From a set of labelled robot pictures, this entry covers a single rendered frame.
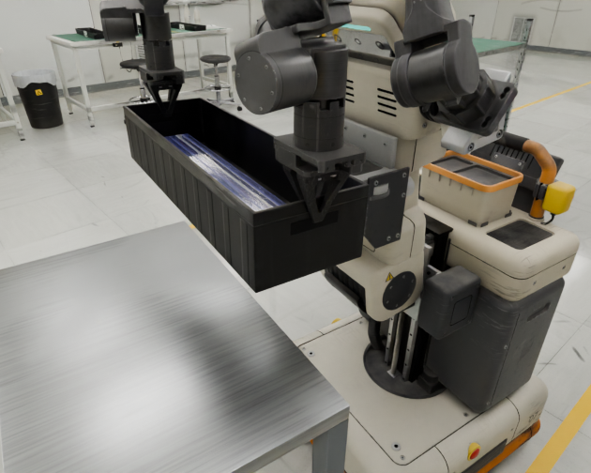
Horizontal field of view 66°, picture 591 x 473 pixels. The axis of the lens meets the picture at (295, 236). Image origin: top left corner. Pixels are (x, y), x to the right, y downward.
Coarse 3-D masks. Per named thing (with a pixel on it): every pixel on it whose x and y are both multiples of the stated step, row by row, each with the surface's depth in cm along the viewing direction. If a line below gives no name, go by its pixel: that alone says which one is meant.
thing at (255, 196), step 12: (180, 144) 93; (192, 144) 93; (192, 156) 87; (204, 156) 87; (216, 156) 87; (204, 168) 82; (216, 168) 82; (228, 168) 82; (228, 180) 77; (240, 180) 77; (252, 180) 77; (240, 192) 73; (252, 192) 73; (264, 192) 73; (252, 204) 69; (264, 204) 69; (276, 204) 70
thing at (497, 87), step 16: (480, 80) 70; (496, 80) 72; (464, 96) 69; (480, 96) 69; (496, 96) 71; (512, 96) 70; (448, 112) 72; (464, 112) 71; (480, 112) 71; (496, 112) 70; (464, 128) 74; (480, 128) 71
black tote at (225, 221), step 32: (128, 128) 94; (160, 128) 99; (192, 128) 103; (224, 128) 93; (256, 128) 82; (160, 160) 79; (192, 160) 66; (256, 160) 85; (192, 192) 68; (224, 192) 57; (288, 192) 77; (352, 192) 59; (224, 224) 60; (256, 224) 52; (288, 224) 55; (320, 224) 58; (352, 224) 61; (224, 256) 63; (256, 256) 54; (288, 256) 57; (320, 256) 60; (352, 256) 64; (256, 288) 57
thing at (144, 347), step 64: (64, 256) 104; (128, 256) 104; (192, 256) 104; (0, 320) 85; (64, 320) 85; (128, 320) 85; (192, 320) 85; (256, 320) 85; (0, 384) 72; (64, 384) 72; (128, 384) 72; (192, 384) 72; (256, 384) 72; (320, 384) 72; (64, 448) 62; (128, 448) 62; (192, 448) 62; (256, 448) 62; (320, 448) 73
